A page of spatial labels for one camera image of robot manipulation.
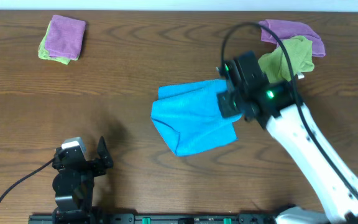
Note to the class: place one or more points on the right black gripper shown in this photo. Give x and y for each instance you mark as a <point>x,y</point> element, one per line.
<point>227,104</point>

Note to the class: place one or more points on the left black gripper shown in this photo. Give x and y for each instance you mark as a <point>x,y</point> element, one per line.
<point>89,165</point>

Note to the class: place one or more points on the blue microfiber cloth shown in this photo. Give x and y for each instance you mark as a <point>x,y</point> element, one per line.
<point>188,118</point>

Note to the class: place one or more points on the green cloth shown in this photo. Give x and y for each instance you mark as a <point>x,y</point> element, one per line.
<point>275,66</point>
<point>43,53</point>

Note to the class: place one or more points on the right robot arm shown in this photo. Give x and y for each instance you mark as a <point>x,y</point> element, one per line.
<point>280,110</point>

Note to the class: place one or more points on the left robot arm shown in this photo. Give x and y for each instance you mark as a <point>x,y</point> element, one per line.
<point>74,182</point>

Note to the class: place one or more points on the crumpled purple cloth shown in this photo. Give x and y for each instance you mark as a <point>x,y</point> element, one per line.
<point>288,29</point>

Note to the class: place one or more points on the folded green cloth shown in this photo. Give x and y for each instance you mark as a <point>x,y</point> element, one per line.
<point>43,53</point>

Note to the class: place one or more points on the folded purple cloth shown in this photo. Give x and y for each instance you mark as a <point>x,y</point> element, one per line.
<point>65,37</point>

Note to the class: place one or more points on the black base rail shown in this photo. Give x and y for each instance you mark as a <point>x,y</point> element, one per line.
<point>127,218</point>

